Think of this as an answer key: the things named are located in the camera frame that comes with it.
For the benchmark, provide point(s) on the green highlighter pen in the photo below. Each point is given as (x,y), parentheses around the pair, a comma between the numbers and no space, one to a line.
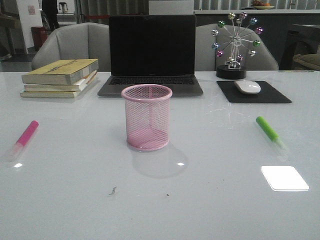
(272,135)

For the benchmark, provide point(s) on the pink highlighter pen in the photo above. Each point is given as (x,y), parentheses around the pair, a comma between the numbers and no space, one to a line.
(22,141)

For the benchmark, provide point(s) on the pink mesh pen holder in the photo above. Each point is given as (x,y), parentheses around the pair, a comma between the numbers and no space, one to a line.
(147,114)

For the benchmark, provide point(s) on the grey open laptop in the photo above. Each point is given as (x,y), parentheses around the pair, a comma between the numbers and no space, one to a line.
(152,49)

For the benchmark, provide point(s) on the middle cream book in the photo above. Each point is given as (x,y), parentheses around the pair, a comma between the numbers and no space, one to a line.
(76,87)

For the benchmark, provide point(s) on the white computer mouse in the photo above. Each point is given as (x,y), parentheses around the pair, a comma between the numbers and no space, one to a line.
(247,87)

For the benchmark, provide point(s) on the grey chair behind ornament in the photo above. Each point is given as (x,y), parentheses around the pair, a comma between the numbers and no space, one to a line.
(212,49)

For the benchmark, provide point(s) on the top yellow book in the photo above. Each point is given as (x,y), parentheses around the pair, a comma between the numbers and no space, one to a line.
(61,72)

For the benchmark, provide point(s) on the yellow book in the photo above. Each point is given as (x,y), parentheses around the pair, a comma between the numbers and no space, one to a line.
(61,72)
(53,94)

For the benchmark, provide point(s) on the grey chair behind books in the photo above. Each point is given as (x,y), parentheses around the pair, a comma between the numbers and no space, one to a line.
(78,41)

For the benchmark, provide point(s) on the ferris wheel desk ornament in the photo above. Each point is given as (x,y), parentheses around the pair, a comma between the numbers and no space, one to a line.
(232,68)

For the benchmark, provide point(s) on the bottom yellow book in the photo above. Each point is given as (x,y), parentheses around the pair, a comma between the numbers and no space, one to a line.
(53,94)

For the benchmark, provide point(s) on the red trash bin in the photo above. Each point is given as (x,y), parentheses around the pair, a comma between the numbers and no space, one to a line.
(39,35)

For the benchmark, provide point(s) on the fruit bowl on counter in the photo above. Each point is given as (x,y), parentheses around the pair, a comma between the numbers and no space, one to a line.
(261,5)

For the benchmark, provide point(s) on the person in black trousers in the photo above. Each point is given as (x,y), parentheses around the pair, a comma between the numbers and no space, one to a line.
(50,8)

